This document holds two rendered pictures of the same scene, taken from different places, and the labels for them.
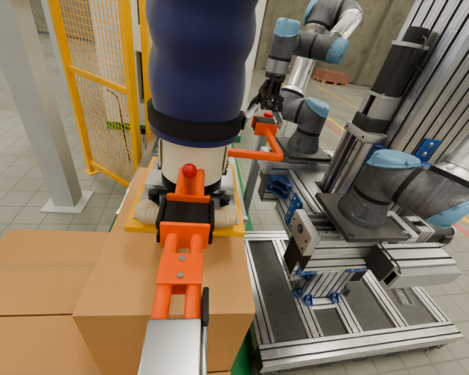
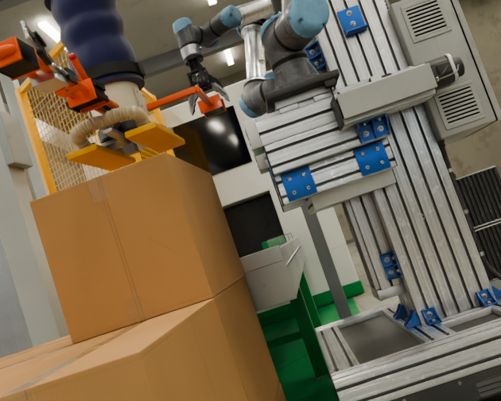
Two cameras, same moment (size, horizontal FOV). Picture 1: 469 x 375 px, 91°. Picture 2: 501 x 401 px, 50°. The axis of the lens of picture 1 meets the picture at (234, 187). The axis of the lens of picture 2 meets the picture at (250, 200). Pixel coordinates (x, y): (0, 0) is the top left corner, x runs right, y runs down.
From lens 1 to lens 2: 1.48 m
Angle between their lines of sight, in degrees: 43
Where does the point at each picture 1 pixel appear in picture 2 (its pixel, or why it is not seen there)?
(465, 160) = not seen: outside the picture
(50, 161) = not seen: hidden behind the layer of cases
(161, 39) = (65, 37)
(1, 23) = (4, 202)
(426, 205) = (285, 24)
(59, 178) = not seen: hidden behind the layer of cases
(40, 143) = (40, 328)
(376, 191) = (273, 54)
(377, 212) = (289, 68)
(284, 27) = (176, 25)
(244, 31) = (103, 13)
